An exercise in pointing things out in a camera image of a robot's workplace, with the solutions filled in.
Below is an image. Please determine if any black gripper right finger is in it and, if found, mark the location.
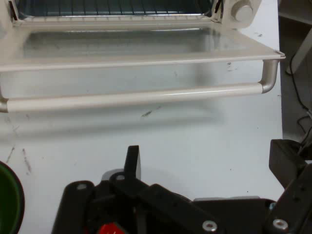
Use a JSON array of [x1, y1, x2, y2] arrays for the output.
[[265, 139, 312, 234]]

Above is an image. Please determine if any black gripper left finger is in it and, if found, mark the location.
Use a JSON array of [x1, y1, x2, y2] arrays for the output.
[[109, 145, 219, 234]]

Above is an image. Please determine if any grey chair part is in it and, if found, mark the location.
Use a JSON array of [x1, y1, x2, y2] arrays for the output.
[[285, 30, 312, 77]]

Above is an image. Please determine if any green bowl with dark rim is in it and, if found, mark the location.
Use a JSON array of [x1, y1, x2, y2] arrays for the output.
[[0, 160, 25, 234]]

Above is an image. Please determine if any white round oven knob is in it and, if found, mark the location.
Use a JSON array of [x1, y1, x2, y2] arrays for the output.
[[231, 0, 254, 22]]

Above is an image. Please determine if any white toaster oven body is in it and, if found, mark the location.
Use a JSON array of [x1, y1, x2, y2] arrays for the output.
[[0, 0, 260, 31]]

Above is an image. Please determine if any black cable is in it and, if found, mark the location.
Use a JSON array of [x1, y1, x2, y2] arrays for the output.
[[289, 55, 312, 149]]

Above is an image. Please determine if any metal wire oven rack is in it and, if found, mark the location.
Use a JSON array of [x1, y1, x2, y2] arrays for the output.
[[14, 0, 215, 20]]

